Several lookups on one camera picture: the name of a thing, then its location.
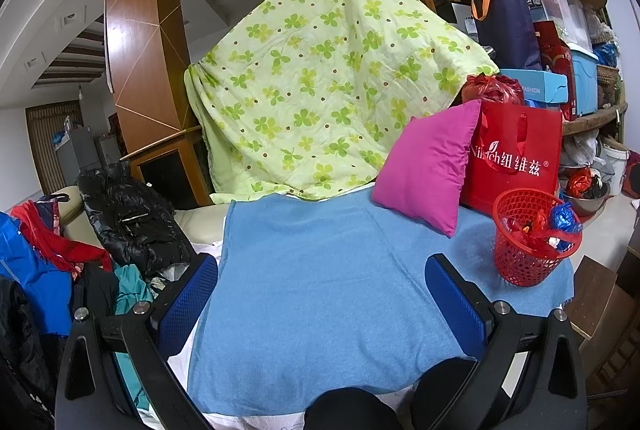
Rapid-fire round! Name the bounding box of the clear plastic storage box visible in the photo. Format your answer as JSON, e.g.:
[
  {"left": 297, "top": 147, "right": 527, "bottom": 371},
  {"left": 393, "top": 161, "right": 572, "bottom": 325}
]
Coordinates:
[{"left": 515, "top": 0, "right": 593, "bottom": 51}]

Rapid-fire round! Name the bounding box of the light blue blanket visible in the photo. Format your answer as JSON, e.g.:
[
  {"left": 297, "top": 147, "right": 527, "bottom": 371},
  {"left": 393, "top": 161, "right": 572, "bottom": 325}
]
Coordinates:
[{"left": 187, "top": 196, "right": 575, "bottom": 416}]

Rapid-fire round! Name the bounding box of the curved wooden shelf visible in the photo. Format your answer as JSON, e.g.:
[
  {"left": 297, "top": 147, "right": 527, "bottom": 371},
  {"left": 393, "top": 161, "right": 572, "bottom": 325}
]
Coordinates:
[{"left": 560, "top": 103, "right": 628, "bottom": 136}]

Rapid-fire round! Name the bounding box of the red garment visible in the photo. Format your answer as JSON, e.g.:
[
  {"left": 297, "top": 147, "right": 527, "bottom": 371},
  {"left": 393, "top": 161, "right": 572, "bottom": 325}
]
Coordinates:
[{"left": 10, "top": 197, "right": 113, "bottom": 273}]

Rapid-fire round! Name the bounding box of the dark red gift bag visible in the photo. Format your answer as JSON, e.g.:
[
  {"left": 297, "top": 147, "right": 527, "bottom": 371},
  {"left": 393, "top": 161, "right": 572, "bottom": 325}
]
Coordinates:
[{"left": 532, "top": 20, "right": 573, "bottom": 121}]

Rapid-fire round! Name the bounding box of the patterned cloth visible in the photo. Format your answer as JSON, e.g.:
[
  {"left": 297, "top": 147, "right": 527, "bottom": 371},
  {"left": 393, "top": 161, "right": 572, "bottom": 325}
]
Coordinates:
[{"left": 147, "top": 270, "right": 173, "bottom": 293}]

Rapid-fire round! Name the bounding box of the white plastic bucket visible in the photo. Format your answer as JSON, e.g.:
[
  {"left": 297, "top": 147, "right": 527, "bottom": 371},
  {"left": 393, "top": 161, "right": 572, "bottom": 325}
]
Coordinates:
[{"left": 602, "top": 143, "right": 630, "bottom": 196}]

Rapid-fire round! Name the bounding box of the green clover print quilt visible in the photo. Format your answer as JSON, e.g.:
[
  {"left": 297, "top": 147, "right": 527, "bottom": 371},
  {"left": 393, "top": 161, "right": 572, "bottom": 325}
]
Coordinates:
[{"left": 184, "top": 0, "right": 501, "bottom": 205}]

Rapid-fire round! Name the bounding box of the blue plastic storage bin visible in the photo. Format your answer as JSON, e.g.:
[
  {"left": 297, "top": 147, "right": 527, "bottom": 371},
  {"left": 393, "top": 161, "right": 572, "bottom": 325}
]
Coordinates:
[{"left": 570, "top": 45, "right": 600, "bottom": 118}]

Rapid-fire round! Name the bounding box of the wooden stair side panel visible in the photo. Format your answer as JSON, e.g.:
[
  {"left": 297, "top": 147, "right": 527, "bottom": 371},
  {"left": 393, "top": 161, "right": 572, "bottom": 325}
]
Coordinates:
[{"left": 120, "top": 125, "right": 213, "bottom": 211}]

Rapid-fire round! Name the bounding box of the metal basin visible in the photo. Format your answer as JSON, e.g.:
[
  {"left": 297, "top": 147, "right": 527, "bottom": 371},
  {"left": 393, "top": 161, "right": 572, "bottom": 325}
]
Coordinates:
[{"left": 562, "top": 180, "right": 611, "bottom": 217}]

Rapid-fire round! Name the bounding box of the black quilted coat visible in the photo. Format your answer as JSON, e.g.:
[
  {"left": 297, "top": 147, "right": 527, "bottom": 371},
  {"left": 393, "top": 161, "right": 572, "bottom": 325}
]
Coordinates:
[{"left": 0, "top": 275, "right": 56, "bottom": 430}]

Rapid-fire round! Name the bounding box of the wooden pillar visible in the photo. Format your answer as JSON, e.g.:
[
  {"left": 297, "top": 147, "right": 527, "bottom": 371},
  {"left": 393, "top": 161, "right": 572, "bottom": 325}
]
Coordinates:
[{"left": 104, "top": 0, "right": 201, "bottom": 161}]

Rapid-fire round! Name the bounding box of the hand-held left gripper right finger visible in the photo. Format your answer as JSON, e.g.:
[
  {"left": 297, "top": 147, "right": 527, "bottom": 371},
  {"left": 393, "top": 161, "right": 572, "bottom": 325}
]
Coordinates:
[{"left": 424, "top": 253, "right": 590, "bottom": 430}]

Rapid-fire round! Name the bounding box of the navy bag with orange handles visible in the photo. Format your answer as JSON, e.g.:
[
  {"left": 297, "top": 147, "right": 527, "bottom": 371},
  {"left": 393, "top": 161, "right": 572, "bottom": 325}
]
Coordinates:
[{"left": 470, "top": 0, "right": 543, "bottom": 71}]

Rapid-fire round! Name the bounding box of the blue plastic bag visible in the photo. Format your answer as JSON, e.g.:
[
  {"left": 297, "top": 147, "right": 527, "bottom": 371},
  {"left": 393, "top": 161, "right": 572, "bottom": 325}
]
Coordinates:
[
  {"left": 592, "top": 41, "right": 618, "bottom": 67},
  {"left": 550, "top": 203, "right": 583, "bottom": 241}
]

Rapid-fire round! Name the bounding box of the red shopping bag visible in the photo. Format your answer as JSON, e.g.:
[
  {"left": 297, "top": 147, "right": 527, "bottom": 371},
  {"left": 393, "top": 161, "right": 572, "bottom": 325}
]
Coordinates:
[{"left": 460, "top": 99, "right": 563, "bottom": 217}]

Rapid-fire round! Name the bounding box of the light blue cardboard box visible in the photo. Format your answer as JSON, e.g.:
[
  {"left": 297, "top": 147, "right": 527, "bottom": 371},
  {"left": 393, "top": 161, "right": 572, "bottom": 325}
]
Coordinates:
[{"left": 500, "top": 68, "right": 568, "bottom": 105}]

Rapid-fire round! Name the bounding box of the black garment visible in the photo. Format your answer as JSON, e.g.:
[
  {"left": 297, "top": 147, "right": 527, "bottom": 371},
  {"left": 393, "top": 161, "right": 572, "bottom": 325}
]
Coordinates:
[{"left": 75, "top": 260, "right": 121, "bottom": 321}]

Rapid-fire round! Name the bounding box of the grey cabinet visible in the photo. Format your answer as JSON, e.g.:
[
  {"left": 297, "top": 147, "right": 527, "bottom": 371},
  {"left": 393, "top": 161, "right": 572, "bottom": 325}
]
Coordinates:
[{"left": 55, "top": 123, "right": 121, "bottom": 183}]

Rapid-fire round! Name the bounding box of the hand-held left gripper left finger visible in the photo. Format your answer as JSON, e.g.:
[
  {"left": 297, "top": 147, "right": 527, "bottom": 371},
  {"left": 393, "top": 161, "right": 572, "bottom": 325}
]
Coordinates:
[{"left": 54, "top": 253, "right": 219, "bottom": 430}]

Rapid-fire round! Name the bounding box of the white plastic bag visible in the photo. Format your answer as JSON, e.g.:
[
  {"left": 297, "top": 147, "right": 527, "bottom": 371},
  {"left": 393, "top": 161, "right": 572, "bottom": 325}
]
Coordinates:
[{"left": 562, "top": 130, "right": 601, "bottom": 166}]

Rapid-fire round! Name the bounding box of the brown bamboo curtain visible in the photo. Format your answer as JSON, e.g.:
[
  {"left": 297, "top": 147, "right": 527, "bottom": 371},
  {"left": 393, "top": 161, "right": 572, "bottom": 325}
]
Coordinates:
[{"left": 25, "top": 100, "right": 86, "bottom": 195}]

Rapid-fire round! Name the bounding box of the white bed sheet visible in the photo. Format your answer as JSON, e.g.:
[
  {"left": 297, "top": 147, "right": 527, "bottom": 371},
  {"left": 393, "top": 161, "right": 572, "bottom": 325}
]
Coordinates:
[{"left": 165, "top": 240, "right": 426, "bottom": 430}]

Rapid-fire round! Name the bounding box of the crinkled dark red plastic bag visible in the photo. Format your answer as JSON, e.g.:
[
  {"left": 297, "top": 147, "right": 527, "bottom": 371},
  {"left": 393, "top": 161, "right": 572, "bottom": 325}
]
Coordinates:
[{"left": 461, "top": 74, "right": 526, "bottom": 107}]

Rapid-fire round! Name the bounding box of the black puffer jacket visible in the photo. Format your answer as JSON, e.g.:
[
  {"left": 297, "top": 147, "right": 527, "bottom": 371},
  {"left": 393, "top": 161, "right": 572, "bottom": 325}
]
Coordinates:
[{"left": 77, "top": 163, "right": 196, "bottom": 278}]

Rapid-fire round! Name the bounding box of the brown wooden stool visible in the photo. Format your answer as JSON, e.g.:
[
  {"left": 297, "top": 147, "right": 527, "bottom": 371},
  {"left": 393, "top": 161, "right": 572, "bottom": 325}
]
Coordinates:
[{"left": 565, "top": 255, "right": 640, "bottom": 396}]

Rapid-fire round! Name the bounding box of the blue jacket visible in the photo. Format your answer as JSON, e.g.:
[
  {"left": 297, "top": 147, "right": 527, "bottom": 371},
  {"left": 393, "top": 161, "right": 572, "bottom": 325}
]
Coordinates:
[{"left": 0, "top": 210, "right": 76, "bottom": 336}]

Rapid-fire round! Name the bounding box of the shiny red foil bag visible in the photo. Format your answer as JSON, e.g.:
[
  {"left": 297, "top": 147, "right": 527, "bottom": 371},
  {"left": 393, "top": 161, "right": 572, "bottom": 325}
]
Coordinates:
[{"left": 567, "top": 170, "right": 603, "bottom": 198}]

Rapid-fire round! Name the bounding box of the red mesh plastic basket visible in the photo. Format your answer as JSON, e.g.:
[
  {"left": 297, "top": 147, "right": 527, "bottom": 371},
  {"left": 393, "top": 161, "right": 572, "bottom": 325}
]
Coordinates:
[{"left": 492, "top": 189, "right": 583, "bottom": 287}]

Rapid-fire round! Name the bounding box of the magenta pillow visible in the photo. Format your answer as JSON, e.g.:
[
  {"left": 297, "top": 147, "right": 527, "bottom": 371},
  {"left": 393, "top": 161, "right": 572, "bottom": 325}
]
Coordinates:
[{"left": 371, "top": 99, "right": 482, "bottom": 238}]

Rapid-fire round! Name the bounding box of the teal garment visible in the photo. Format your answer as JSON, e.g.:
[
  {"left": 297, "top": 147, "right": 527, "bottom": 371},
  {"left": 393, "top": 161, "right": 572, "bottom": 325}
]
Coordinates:
[{"left": 112, "top": 263, "right": 156, "bottom": 411}]

